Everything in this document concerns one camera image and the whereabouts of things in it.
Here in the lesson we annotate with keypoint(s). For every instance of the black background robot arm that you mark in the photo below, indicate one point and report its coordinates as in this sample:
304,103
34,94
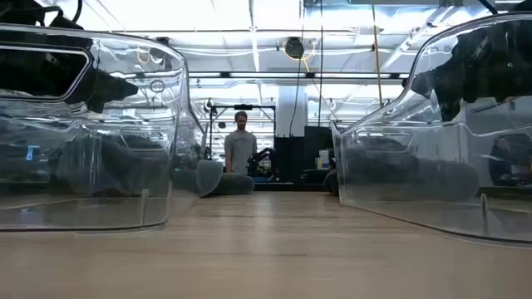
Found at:
259,160

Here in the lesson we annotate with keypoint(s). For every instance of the person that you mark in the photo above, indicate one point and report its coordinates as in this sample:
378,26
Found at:
240,149

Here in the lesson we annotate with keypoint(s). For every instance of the clear plastic storage bin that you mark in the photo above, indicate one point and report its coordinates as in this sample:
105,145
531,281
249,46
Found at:
415,216
174,124

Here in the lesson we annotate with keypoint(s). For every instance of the white container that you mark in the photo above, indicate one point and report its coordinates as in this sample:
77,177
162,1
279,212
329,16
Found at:
323,160

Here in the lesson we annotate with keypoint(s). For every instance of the black partition panel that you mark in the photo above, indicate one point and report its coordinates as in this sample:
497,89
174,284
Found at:
291,158

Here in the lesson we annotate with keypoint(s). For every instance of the blue-lit monitor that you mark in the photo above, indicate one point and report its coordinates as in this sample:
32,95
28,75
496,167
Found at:
32,153

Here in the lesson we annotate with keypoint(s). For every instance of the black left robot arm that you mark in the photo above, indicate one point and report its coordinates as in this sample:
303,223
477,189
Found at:
33,74

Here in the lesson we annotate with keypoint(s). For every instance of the white square column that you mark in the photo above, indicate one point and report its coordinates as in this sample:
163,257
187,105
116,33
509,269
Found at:
291,112

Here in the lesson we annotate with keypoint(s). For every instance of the ceiling light track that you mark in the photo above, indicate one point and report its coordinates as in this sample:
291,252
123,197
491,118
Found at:
270,75

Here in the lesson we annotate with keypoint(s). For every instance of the black stand frame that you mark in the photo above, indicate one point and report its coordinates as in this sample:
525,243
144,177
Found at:
211,133

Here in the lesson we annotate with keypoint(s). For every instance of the black table end rail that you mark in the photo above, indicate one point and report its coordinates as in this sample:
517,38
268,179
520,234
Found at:
291,186

